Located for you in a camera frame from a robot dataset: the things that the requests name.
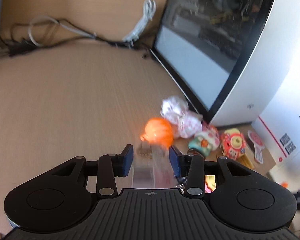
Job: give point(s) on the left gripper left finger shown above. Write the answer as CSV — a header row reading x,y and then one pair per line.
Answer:
x,y
111,166

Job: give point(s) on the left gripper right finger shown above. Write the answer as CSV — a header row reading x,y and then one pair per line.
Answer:
x,y
188,169

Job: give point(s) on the teal white toy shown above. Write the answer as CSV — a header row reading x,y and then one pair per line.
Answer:
x,y
205,141

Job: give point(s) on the clear plastic packet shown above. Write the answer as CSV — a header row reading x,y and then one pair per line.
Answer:
x,y
151,168

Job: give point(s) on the white pink bow plush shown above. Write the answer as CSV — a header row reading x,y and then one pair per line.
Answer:
x,y
185,123

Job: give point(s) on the orange toy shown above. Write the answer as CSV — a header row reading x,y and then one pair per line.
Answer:
x,y
158,131

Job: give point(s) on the pink white toy camera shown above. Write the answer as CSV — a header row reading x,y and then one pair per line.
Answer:
x,y
233,143

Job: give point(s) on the wooden block box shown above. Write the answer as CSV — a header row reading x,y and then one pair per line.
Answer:
x,y
245,161

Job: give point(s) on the pink red tag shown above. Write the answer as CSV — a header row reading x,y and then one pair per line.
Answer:
x,y
258,146

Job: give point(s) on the white red box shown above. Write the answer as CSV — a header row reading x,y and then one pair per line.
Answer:
x,y
278,125

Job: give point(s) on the white computer case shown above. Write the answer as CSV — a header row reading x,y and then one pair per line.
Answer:
x,y
229,57

